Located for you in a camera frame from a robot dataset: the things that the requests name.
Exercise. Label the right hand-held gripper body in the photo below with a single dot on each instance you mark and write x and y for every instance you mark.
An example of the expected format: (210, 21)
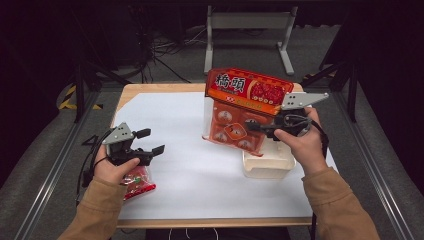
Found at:
(293, 121)

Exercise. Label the black tripod stand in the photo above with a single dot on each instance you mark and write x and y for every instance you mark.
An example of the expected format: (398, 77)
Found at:
(81, 86)
(348, 80)

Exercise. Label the small red sauce packet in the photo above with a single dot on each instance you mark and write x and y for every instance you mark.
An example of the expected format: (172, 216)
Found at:
(140, 183)

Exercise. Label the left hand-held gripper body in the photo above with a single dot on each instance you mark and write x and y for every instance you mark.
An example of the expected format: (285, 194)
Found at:
(121, 146)

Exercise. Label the person's right hand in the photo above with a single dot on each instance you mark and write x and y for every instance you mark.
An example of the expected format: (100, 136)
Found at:
(308, 150)

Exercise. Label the orange seasoning cube packet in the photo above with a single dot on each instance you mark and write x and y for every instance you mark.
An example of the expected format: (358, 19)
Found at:
(240, 106)

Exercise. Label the white plastic container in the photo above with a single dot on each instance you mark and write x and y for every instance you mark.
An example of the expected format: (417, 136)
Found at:
(270, 165)

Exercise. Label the white metal stand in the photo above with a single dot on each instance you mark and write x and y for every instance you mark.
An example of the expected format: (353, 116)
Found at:
(250, 20)

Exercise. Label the yellow black hazard tape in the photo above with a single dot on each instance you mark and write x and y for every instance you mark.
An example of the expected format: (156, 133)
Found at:
(70, 96)

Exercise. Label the aluminium frame rail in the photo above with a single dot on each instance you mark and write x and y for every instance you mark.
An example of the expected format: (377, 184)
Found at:
(50, 176)
(380, 173)

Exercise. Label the person's left hand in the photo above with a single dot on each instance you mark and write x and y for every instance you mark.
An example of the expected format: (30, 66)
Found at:
(110, 171)

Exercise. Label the white table sheet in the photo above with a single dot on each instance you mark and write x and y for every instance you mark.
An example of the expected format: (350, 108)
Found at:
(200, 173)

